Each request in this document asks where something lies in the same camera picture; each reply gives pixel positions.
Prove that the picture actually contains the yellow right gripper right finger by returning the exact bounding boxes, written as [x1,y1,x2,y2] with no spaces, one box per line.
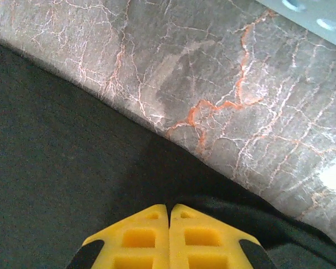
[169,203,278,269]

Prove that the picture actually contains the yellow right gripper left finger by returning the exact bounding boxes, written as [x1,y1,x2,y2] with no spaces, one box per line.
[67,203,170,269]

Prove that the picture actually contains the black t-shirt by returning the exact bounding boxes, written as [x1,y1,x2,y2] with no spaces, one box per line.
[0,39,336,269]

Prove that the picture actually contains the light blue plastic basket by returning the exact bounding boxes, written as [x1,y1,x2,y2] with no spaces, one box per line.
[254,0,336,52]

